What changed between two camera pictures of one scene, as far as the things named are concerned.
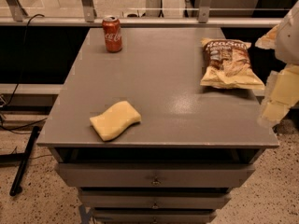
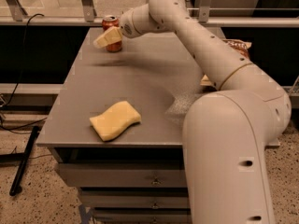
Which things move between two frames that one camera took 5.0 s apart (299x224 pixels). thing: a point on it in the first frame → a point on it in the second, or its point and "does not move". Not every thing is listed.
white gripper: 289,38 → 126,24
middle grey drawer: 153,198 does not move
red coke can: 113,37 does not move
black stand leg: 20,159 does not move
